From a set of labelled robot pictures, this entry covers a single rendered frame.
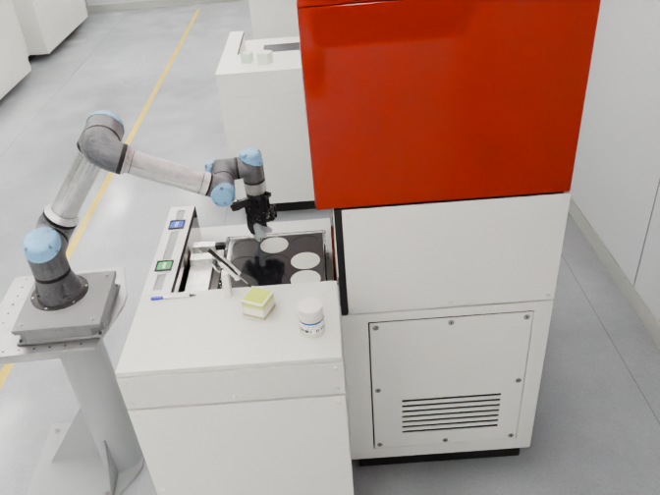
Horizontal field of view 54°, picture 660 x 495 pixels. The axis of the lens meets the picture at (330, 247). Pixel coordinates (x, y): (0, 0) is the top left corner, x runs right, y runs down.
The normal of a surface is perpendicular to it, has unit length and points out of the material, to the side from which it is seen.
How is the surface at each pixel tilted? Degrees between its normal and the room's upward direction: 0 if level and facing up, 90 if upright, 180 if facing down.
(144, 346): 0
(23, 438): 0
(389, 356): 90
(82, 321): 2
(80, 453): 90
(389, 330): 90
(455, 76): 90
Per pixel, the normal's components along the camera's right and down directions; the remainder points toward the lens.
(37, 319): -0.05, -0.80
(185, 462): 0.04, 0.56
